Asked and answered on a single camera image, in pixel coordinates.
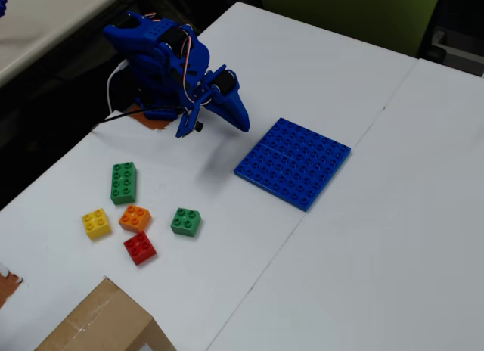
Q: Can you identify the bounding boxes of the blue gripper body with motor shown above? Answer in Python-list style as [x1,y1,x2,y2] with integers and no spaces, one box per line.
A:
[192,64,241,102]

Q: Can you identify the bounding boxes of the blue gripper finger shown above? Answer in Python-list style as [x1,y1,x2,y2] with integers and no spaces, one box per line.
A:
[206,88,251,134]
[175,101,203,139]

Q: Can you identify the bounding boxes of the green 2x2 brick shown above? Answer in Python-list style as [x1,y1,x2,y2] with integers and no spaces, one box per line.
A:
[170,207,203,238]

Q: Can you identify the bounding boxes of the blue 8x8 brick plate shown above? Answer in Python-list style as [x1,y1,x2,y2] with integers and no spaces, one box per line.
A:
[233,117,352,213]

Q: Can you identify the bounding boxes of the green 2x4 brick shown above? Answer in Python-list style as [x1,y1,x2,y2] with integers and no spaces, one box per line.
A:
[110,161,138,206]

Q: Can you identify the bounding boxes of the orange 2x2 brick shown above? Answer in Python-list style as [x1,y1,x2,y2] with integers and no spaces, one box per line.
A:
[118,204,153,234]

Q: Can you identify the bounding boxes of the red 2x2 brick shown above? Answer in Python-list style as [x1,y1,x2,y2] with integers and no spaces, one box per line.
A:
[123,231,158,266]

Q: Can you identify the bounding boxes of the yellow 2x2 brick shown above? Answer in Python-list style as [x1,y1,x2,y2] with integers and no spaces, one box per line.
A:
[81,208,113,241]

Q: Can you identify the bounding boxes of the green chair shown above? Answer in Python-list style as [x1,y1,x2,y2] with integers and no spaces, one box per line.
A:
[259,0,443,59]

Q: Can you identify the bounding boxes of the white side table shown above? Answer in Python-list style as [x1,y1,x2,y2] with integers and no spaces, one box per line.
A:
[0,0,133,87]

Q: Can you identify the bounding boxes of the brown cardboard box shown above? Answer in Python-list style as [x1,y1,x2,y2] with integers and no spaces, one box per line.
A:
[33,275,178,351]

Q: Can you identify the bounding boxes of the grey equipment box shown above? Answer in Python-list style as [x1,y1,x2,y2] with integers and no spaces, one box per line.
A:
[430,25,484,78]

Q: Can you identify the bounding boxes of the black cable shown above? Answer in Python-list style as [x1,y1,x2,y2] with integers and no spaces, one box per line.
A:
[90,106,186,131]

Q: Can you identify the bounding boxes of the white cable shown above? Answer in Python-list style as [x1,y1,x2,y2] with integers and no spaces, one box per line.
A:
[106,59,128,113]

